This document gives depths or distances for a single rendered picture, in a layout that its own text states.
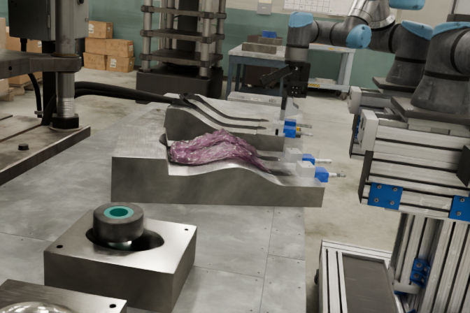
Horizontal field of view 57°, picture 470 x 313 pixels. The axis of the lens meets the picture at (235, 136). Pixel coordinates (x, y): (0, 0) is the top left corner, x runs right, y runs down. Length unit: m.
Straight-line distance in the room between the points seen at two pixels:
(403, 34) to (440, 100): 0.55
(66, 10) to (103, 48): 6.64
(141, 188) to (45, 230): 0.22
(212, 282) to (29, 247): 0.33
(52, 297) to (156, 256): 0.15
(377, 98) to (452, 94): 0.52
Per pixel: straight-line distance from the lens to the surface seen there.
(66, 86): 1.59
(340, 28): 1.44
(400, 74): 1.75
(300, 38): 1.42
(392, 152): 1.28
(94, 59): 8.27
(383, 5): 1.77
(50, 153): 1.47
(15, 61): 1.45
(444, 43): 1.27
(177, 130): 1.37
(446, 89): 1.27
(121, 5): 8.45
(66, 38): 1.57
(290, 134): 1.37
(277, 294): 0.76
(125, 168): 0.99
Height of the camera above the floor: 1.24
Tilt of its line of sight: 16 degrees down
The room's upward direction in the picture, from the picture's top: 6 degrees clockwise
